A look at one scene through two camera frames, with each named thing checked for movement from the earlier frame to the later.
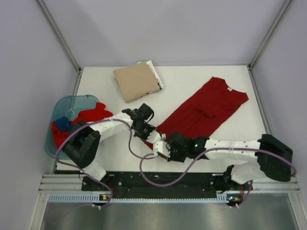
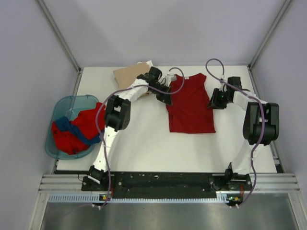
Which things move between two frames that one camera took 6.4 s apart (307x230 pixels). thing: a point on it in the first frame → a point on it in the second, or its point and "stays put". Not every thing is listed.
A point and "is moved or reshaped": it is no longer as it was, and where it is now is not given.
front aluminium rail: x=60 y=184 stays put
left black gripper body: x=143 y=132 → x=159 y=96
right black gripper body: x=176 y=155 → x=219 y=99
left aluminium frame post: x=78 y=67 stays put
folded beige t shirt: x=135 y=81 stays put
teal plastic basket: x=68 y=106 stays put
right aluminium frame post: x=270 y=33 stays put
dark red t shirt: x=206 y=112 is moved or reshaped
